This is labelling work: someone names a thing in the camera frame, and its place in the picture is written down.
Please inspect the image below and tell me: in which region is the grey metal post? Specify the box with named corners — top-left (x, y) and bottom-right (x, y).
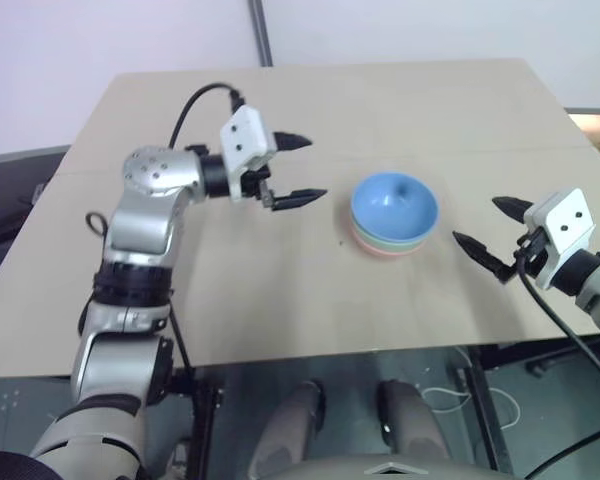
top-left (247, 0), bottom-right (274, 69)

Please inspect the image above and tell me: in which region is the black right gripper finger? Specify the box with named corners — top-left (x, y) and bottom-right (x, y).
top-left (491, 195), bottom-right (536, 224)
top-left (452, 230), bottom-right (516, 287)

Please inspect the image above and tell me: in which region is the white floor cable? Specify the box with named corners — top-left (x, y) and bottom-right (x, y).
top-left (421, 383), bottom-right (522, 432)

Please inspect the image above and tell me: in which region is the grey left robot leg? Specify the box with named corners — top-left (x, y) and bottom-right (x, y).
top-left (252, 379), bottom-right (329, 480)

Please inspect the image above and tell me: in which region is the brown cardboard box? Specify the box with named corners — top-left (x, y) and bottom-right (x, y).
top-left (567, 112), bottom-right (600, 162)

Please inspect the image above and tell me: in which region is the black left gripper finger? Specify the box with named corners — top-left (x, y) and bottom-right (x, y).
top-left (272, 130), bottom-right (314, 154)
top-left (271, 187), bottom-right (329, 213)

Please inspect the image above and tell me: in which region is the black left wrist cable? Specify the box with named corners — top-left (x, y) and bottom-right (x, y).
top-left (168, 82), bottom-right (246, 151)

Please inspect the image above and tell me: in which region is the pink bowl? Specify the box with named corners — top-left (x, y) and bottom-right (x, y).
top-left (351, 225), bottom-right (427, 261)

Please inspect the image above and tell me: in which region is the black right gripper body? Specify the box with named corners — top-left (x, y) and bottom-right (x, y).
top-left (513, 227), bottom-right (550, 276)

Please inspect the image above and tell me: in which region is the blue bowl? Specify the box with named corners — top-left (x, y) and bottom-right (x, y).
top-left (350, 171), bottom-right (440, 247)

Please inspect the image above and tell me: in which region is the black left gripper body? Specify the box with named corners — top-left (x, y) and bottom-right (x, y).
top-left (239, 149), bottom-right (282, 211)

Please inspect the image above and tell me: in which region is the grey robot torso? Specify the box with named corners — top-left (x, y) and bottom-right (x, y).
top-left (273, 448), bottom-right (512, 480)

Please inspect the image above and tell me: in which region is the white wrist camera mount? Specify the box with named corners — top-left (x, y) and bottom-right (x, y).
top-left (218, 104), bottom-right (277, 204)
top-left (523, 187), bottom-right (597, 292)

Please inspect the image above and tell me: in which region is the green bowl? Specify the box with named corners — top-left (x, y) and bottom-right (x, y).
top-left (349, 209), bottom-right (432, 254)

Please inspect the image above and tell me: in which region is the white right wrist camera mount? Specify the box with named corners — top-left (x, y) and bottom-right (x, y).
top-left (523, 187), bottom-right (597, 292)

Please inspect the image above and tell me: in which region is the grey robot leg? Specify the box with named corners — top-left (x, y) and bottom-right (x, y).
top-left (376, 379), bottom-right (449, 457)
top-left (252, 379), bottom-right (329, 480)

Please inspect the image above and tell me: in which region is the black table leg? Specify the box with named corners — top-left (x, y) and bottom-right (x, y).
top-left (188, 366), bottom-right (227, 480)
top-left (458, 344), bottom-right (512, 472)

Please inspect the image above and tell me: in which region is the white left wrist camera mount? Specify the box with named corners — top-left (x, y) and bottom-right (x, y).
top-left (218, 104), bottom-right (277, 204)

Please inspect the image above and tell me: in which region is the grey right robot leg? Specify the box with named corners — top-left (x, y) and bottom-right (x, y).
top-left (376, 379), bottom-right (449, 457)

